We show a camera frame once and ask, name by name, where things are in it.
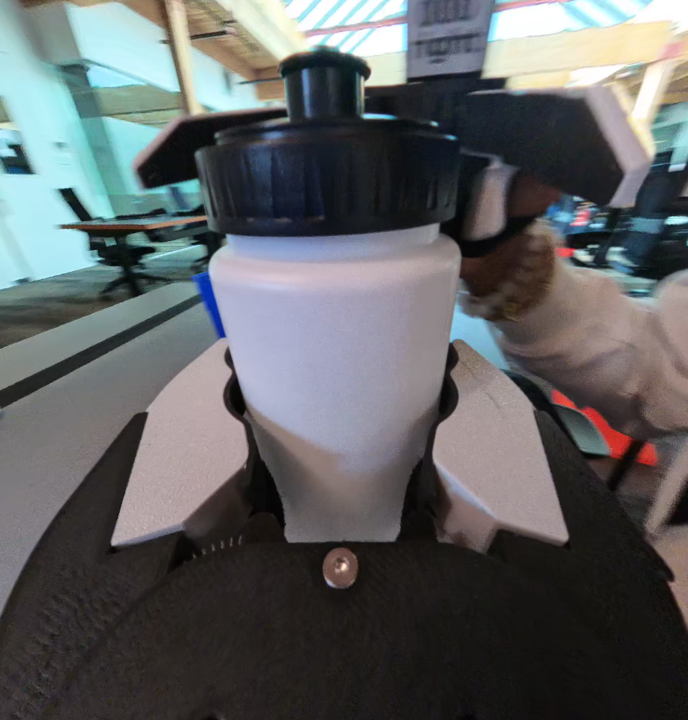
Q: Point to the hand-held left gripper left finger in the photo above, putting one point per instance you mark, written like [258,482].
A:
[180,461]

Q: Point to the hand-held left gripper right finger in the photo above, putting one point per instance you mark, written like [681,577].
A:
[490,461]

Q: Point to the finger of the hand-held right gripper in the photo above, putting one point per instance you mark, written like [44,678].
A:
[557,135]
[175,146]

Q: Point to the black bottle lid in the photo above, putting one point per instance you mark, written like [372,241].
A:
[321,180]

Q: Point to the blue plastic bin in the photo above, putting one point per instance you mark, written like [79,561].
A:
[211,304]

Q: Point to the white plastic bottle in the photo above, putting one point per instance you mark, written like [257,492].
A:
[332,349]

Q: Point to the person's right forearm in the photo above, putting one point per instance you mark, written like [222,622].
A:
[602,337]

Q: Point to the person's right hand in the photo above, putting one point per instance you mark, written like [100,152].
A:
[507,275]

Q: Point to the wooden desk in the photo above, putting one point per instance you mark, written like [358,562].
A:
[124,224]

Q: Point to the black office chair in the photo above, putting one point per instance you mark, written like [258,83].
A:
[74,205]

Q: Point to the wooden support post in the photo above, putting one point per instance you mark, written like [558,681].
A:
[180,56]

